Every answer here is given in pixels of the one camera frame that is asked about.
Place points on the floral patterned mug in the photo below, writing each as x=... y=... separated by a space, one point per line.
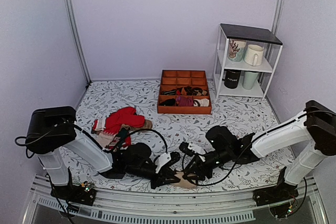
x=236 y=49

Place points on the white shelf black top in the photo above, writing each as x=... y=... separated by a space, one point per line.
x=252 y=35

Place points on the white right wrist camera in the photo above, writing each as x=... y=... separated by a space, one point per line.
x=197 y=150

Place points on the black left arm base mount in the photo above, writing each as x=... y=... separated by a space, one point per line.
x=81 y=194

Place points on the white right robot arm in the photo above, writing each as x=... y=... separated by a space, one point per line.
x=315 y=124

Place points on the striped beige knitted sock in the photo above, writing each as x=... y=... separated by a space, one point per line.
x=183 y=183

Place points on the red sock pile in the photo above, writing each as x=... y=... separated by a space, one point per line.
x=107 y=128

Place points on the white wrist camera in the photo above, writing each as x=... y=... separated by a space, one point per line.
x=197 y=150
x=162 y=160

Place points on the right aluminium corner post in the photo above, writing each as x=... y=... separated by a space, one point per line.
x=277 y=16

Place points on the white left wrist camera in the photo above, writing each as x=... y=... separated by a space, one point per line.
x=162 y=160

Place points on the left aluminium corner post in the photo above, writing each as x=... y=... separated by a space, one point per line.
x=76 y=38

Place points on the white ceramic mug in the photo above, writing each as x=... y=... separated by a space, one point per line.
x=254 y=55

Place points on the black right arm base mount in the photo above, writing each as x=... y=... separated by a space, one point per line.
x=280 y=192

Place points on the white brown socks in box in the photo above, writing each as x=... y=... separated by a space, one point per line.
x=201 y=102

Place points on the black striped socks in box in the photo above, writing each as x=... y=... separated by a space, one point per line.
x=168 y=97

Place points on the pale green tumbler cup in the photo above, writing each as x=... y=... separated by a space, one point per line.
x=249 y=80

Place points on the dark brown socks in box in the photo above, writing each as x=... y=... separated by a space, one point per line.
x=188 y=90

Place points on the black tumbler cup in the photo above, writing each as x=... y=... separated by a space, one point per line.
x=232 y=78

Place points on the aluminium corner post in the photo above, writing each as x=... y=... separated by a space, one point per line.
x=76 y=38
x=277 y=16

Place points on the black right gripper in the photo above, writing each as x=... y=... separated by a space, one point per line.
x=198 y=167

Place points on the purple socks in box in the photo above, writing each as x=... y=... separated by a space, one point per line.
x=184 y=101

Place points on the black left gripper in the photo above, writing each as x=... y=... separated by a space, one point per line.
x=165 y=175

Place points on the floral patterned table cloth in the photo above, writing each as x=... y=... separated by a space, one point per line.
x=241 y=115

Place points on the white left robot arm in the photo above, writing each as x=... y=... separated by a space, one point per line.
x=53 y=128

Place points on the brown sock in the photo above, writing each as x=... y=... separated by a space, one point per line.
x=147 y=125

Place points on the orange wooden divider box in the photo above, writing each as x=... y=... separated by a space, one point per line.
x=174 y=79

